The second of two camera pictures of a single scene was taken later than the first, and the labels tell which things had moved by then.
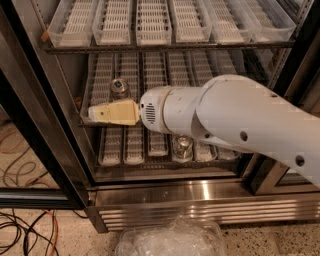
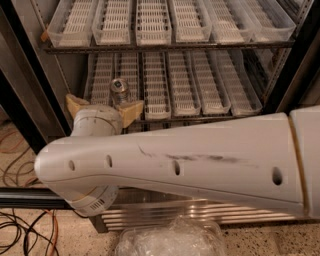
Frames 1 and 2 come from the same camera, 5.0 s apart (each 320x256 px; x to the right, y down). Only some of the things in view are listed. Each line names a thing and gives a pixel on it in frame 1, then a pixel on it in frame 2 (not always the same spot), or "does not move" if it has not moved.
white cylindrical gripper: x=151 y=109 → x=96 y=113
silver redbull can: x=119 y=89 does not move
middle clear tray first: x=99 y=75 does not move
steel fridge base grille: x=117 y=208 does not move
